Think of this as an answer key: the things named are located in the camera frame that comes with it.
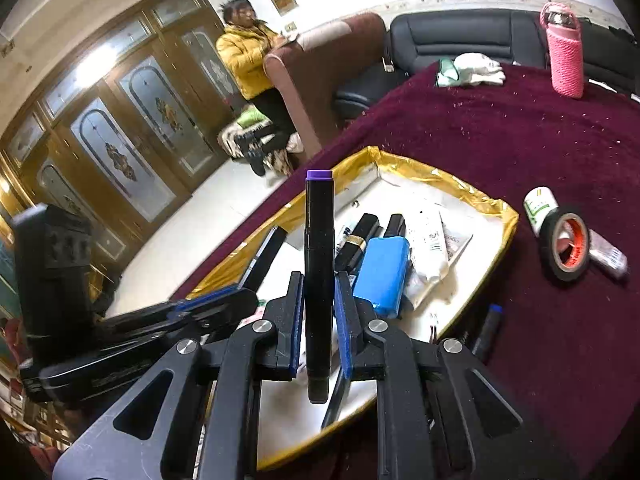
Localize black lipstick gold band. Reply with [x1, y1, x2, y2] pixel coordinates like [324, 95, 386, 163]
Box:
[334, 213, 382, 273]

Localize blue rectangular block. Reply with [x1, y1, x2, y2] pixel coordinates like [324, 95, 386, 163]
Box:
[352, 236, 411, 320]

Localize black marker pen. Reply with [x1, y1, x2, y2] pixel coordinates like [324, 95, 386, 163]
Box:
[239, 226, 289, 291]

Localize wooden doors with glass panels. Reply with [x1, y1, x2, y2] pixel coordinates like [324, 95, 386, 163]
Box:
[0, 0, 241, 281]

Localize white gloves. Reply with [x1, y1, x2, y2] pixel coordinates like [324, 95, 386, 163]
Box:
[452, 52, 507, 86]

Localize maroon tablecloth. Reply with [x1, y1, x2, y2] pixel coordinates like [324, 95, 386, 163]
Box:
[175, 62, 640, 480]

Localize grey glitter tube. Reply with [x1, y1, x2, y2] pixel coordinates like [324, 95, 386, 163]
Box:
[587, 229, 630, 281]

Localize lime green bag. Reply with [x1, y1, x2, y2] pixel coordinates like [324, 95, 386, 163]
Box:
[236, 109, 271, 130]

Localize white tray yellow tape rim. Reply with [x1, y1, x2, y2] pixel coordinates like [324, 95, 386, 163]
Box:
[172, 146, 521, 471]

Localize mint green cloth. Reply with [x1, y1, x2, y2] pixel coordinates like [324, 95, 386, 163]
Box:
[436, 58, 461, 87]

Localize black leather sofa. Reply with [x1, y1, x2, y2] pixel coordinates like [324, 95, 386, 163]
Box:
[334, 8, 640, 121]

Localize small white green bottle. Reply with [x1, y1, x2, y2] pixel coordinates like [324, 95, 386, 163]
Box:
[522, 186, 560, 237]

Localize white printed packet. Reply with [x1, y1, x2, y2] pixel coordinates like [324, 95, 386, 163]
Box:
[440, 210, 473, 261]

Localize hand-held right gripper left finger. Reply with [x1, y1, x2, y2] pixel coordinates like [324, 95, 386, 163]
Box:
[52, 271, 306, 480]

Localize black tape roll red core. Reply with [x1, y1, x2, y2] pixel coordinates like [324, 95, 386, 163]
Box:
[539, 205, 592, 283]

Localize bottle with pink knitted sleeve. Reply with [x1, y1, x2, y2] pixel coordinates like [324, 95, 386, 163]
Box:
[539, 1, 585, 99]

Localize black pen with blue cap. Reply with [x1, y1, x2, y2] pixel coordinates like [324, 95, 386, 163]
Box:
[470, 303, 504, 361]

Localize black marker purple cap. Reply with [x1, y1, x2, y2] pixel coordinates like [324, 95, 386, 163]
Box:
[304, 169, 336, 405]

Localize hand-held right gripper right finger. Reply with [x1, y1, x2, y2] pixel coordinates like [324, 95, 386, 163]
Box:
[334, 271, 576, 480]

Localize white squeeze tube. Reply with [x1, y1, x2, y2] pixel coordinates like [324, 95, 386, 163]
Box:
[404, 207, 451, 283]

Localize brown armchair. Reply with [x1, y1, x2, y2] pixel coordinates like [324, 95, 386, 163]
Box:
[263, 12, 388, 161]

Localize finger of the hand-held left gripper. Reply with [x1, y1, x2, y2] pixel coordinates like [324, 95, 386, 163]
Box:
[95, 286, 259, 342]
[40, 330, 206, 404]

